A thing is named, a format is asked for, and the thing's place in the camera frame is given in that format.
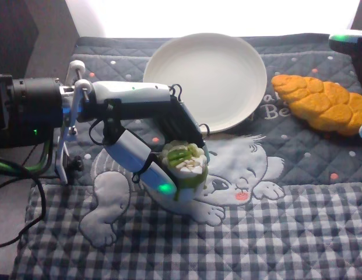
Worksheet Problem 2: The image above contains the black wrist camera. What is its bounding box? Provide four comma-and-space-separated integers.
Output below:
69, 155, 84, 173

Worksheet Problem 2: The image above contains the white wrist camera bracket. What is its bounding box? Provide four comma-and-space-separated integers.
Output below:
54, 59, 93, 186

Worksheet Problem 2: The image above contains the white round plate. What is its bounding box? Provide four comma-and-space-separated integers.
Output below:
142, 33, 268, 134

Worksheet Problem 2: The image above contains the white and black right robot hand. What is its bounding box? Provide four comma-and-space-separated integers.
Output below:
328, 29, 362, 137

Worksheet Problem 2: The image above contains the green and white toy cake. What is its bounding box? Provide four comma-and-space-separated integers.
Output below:
157, 139, 209, 209

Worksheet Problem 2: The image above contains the green cable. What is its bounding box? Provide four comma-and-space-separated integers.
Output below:
0, 139, 52, 176

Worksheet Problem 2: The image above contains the braided orange bread loaf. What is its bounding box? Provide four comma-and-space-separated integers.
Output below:
270, 74, 362, 138

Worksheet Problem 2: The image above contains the black cable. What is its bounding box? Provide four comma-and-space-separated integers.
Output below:
20, 142, 38, 170
0, 171, 47, 249

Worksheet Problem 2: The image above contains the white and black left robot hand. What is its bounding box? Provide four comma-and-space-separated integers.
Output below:
89, 80, 212, 202

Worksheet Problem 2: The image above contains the grey quilt with printed bear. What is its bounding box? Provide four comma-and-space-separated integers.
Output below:
8, 33, 362, 280

